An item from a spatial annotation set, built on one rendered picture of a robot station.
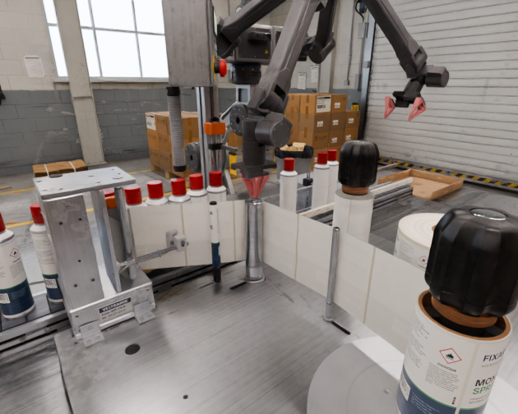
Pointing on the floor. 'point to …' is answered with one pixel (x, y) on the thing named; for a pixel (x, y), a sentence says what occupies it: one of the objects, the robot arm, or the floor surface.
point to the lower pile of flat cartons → (59, 168)
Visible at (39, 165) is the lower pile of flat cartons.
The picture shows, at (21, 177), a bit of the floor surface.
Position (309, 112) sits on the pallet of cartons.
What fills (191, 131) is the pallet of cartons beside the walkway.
